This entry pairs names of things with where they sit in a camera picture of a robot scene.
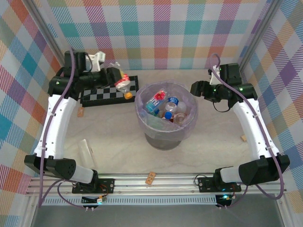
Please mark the red-label bottle with orange cap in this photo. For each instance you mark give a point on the red-label bottle with orange cap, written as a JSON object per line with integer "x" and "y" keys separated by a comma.
{"x": 124, "y": 87}

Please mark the small blue-label white-cap bottle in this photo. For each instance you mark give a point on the small blue-label white-cap bottle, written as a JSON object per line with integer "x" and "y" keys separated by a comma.
{"x": 172, "y": 100}

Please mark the clear bottle with blue cap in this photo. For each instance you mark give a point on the clear bottle with blue cap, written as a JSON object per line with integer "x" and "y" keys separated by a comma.
{"x": 168, "y": 115}

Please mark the blue bottle with red flower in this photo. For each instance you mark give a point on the blue bottle with red flower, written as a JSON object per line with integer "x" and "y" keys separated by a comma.
{"x": 154, "y": 102}

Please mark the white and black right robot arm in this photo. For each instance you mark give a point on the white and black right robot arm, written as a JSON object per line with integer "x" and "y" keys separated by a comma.
{"x": 253, "y": 127}

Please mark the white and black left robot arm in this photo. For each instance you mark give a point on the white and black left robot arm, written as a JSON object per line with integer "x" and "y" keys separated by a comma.
{"x": 56, "y": 123}

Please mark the black and grey checkerboard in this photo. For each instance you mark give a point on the black and grey checkerboard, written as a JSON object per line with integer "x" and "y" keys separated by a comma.
{"x": 104, "y": 94}

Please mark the small brown wooden tag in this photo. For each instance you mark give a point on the small brown wooden tag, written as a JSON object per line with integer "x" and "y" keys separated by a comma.
{"x": 81, "y": 112}

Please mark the small wooden block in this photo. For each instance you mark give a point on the small wooden block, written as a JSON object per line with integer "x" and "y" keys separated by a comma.
{"x": 243, "y": 138}

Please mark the orange wooden tag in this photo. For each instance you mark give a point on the orange wooden tag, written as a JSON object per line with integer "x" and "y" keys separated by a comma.
{"x": 150, "y": 178}

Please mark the small controller board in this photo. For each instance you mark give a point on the small controller board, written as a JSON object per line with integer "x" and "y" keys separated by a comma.
{"x": 93, "y": 201}
{"x": 225, "y": 198}

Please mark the aluminium frame post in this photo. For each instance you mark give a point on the aluminium frame post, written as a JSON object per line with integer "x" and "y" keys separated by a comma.
{"x": 47, "y": 26}
{"x": 257, "y": 35}

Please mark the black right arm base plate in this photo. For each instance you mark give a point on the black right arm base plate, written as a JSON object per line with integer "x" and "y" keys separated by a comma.
{"x": 206, "y": 184}

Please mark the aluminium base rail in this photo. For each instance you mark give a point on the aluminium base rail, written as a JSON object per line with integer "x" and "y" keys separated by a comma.
{"x": 165, "y": 183}

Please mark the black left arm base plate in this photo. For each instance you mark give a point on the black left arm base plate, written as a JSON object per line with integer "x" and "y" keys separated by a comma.
{"x": 106, "y": 183}

